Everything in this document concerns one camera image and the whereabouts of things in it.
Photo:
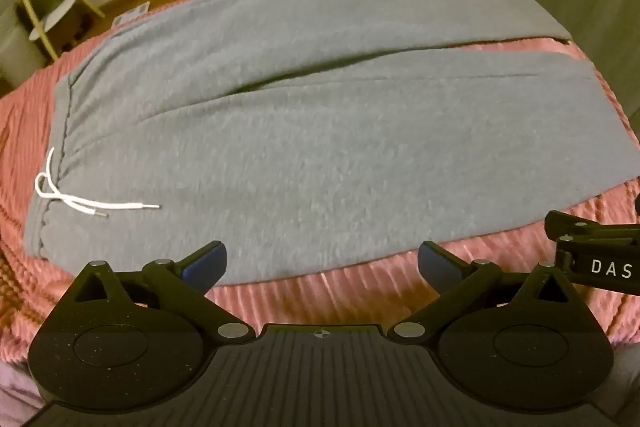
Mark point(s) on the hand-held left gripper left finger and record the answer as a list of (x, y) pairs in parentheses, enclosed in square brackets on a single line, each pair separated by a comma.
[(207, 261)]

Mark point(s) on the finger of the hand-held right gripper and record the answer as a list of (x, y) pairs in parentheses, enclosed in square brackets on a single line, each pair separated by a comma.
[(592, 227)]

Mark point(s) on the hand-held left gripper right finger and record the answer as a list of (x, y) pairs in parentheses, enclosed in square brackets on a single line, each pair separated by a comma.
[(434, 264)]

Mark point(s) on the grey pants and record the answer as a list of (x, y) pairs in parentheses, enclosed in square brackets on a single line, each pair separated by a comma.
[(310, 122)]

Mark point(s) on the pink ribbed blanket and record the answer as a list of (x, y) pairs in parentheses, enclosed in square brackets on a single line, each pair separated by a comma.
[(360, 297)]

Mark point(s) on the white flat object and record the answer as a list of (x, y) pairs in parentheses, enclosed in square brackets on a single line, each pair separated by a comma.
[(131, 14)]

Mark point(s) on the gold-legged tiered side table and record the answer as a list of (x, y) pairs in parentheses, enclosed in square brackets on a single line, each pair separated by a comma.
[(50, 7)]

